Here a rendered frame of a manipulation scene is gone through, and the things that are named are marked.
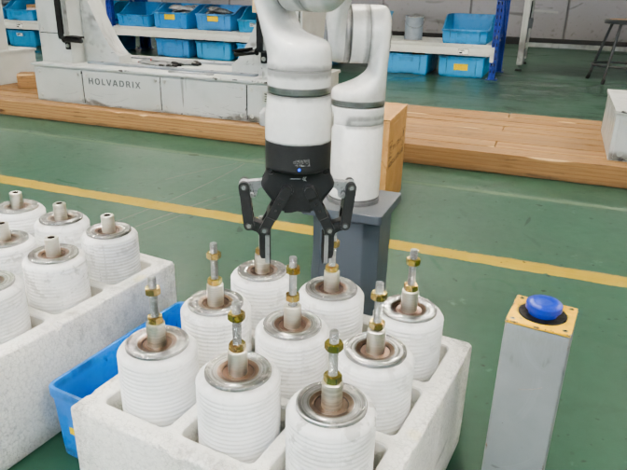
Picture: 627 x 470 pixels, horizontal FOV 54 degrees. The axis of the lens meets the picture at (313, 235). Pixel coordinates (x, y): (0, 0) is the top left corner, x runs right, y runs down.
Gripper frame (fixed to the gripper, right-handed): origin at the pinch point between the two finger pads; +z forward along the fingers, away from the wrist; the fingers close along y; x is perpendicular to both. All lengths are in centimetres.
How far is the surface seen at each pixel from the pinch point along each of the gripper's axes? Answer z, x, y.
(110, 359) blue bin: 25.9, 15.8, -28.6
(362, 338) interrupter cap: 10.1, -4.0, 8.2
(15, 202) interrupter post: 10, 44, -51
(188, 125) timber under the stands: 32, 212, -41
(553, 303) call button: 2.4, -9.2, 28.8
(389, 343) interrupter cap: 10.1, -5.0, 11.4
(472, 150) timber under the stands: 29, 159, 74
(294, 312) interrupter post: 8.0, -1.0, -0.2
